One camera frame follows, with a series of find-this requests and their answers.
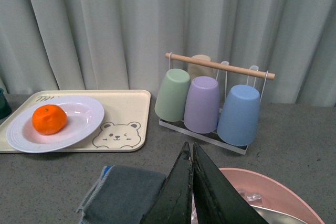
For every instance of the white cup rack wooden handle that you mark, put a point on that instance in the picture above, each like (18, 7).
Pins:
(213, 137)

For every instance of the purple plastic cup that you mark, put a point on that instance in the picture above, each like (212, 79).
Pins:
(202, 105)

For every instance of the grey curtain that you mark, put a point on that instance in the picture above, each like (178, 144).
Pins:
(120, 44)

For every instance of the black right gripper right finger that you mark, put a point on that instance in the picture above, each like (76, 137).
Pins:
(216, 200)

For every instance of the green plastic cup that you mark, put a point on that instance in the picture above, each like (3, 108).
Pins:
(171, 99)

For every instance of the blue plastic cup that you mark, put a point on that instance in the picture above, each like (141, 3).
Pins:
(238, 121)

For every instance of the white round plate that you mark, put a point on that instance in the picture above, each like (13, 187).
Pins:
(84, 116)

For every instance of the cream bear serving tray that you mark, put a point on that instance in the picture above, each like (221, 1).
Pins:
(123, 128)

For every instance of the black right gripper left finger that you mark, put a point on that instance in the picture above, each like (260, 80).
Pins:
(174, 202)

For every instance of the pink plastic bowl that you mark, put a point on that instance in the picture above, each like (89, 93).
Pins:
(270, 194)

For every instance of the orange mandarin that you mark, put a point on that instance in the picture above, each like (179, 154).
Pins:
(49, 119)

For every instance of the clear fake ice cube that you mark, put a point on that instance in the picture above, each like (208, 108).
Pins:
(253, 197)

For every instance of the metal ice scoop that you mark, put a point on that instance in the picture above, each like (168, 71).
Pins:
(276, 217)

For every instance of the grey folded cloth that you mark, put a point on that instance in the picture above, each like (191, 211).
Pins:
(121, 194)

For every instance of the dark green mug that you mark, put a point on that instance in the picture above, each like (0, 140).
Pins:
(5, 109)

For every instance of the beige plastic cup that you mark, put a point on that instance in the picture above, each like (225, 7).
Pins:
(197, 70)

